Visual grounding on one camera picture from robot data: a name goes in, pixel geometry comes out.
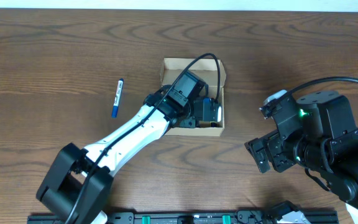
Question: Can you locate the yellow highlighter pen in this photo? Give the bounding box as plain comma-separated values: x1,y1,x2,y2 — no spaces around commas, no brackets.
210,122,218,128

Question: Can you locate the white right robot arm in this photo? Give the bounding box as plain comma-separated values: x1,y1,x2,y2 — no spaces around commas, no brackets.
245,91,358,223

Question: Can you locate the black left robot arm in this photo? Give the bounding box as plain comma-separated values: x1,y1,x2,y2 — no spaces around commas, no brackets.
36,71,223,224

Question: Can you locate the brown cardboard box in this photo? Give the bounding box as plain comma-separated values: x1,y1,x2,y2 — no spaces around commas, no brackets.
160,58,226,137

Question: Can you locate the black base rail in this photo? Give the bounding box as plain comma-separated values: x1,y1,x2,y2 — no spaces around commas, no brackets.
26,200,340,224

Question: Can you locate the blue whiteboard marker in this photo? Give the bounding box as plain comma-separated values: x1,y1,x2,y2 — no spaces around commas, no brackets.
111,78,124,118

